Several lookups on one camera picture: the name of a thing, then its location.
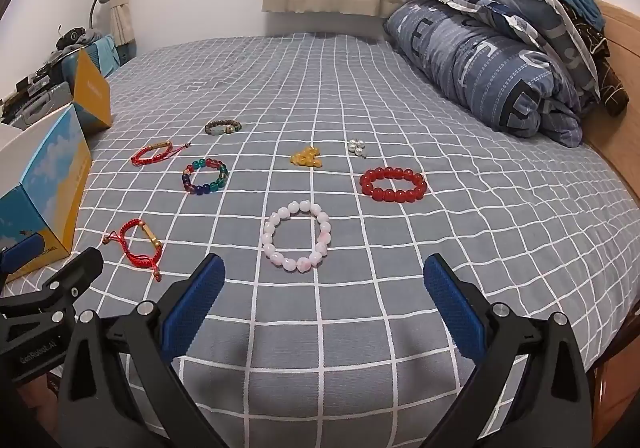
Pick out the multicolour bead bracelet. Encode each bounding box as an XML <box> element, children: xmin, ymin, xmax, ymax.
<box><xmin>181</xmin><ymin>157</ymin><xmax>229</xmax><ymax>196</ymax></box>

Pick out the teal suitcase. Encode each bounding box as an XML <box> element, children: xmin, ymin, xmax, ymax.
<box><xmin>82</xmin><ymin>34</ymin><xmax>123</xmax><ymax>79</ymax></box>

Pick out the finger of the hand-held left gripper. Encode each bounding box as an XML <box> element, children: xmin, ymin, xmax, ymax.
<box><xmin>0</xmin><ymin>237</ymin><xmax>46</xmax><ymax>279</ymax></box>
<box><xmin>0</xmin><ymin>248</ymin><xmax>105</xmax><ymax>329</ymax></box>

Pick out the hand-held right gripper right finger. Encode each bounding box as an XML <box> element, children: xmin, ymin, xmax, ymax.
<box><xmin>422</xmin><ymin>253</ymin><xmax>593</xmax><ymax>448</ymax></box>

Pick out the wooden bed frame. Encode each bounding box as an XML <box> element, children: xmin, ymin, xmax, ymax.
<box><xmin>580</xmin><ymin>0</ymin><xmax>640</xmax><ymax>448</ymax></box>

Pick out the red bead bracelet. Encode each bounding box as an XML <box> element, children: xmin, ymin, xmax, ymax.
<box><xmin>359</xmin><ymin>167</ymin><xmax>428</xmax><ymax>204</ymax></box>

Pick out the red cord bracelet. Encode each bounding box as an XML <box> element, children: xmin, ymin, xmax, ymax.
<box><xmin>131</xmin><ymin>140</ymin><xmax>193</xmax><ymax>167</ymax></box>
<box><xmin>102</xmin><ymin>219</ymin><xmax>165</xmax><ymax>283</ymax></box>

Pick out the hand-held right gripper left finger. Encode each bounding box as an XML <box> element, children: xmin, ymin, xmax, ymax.
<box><xmin>59</xmin><ymin>253</ymin><xmax>227</xmax><ymax>448</ymax></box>

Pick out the grey storage case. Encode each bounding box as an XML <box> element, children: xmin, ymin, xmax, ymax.
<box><xmin>10</xmin><ymin>81</ymin><xmax>73</xmax><ymax>129</ymax></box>

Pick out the yellow bead bracelet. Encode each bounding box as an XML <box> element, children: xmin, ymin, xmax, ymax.
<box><xmin>289</xmin><ymin>145</ymin><xmax>325</xmax><ymax>168</ymax></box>

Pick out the brown wooden bead bracelet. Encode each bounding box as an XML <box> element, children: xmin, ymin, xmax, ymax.
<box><xmin>205</xmin><ymin>119</ymin><xmax>242</xmax><ymax>136</ymax></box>

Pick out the grey checked bed sheet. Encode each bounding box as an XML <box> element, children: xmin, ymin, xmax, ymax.
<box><xmin>0</xmin><ymin>31</ymin><xmax>640</xmax><ymax>448</ymax></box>

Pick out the pink bead bracelet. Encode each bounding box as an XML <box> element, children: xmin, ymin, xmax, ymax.
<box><xmin>260</xmin><ymin>199</ymin><xmax>333</xmax><ymax>273</ymax></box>

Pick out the folded blue-grey patterned quilt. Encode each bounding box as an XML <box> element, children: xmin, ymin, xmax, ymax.
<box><xmin>384</xmin><ymin>0</ymin><xmax>585</xmax><ymax>146</ymax></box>

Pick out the dark bag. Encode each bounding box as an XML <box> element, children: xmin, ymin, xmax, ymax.
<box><xmin>55</xmin><ymin>27</ymin><xmax>103</xmax><ymax>52</ymax></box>

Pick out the blue and yellow cardboard box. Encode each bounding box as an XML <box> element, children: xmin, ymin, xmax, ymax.
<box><xmin>0</xmin><ymin>47</ymin><xmax>112</xmax><ymax>285</ymax></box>

